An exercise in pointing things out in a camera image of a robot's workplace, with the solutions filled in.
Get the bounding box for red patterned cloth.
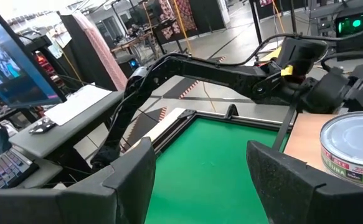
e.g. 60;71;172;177
158;0;198;40

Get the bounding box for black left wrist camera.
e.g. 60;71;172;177
275;37;329;77

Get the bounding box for grey desk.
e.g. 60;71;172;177
8;89;125;160

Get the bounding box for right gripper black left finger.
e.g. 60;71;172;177
0;137;156;224

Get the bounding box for green Bumble Bee tuna can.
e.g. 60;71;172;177
319;110;363;190

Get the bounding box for black table frame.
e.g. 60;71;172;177
128;103;295;154

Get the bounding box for computer monitor blue screen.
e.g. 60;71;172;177
0;0;68;109

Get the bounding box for small dark desk gadget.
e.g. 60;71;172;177
28;116;58;136

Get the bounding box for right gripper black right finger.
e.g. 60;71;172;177
246;140;363;224

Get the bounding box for green table mat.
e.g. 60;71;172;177
144;116;291;224

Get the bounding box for black backlit keyboard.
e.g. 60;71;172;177
0;145;40;190

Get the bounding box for grey keyboard shelf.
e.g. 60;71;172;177
0;155;64;191

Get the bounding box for yellow extension cable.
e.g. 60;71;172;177
171;0;195;54

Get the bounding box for black orange hazard floor mat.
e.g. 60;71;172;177
163;55;227;101
121;106;169;149

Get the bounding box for wooden shelf board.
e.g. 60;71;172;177
283;112;340;174

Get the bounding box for pink padded partition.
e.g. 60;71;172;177
59;10;129;93

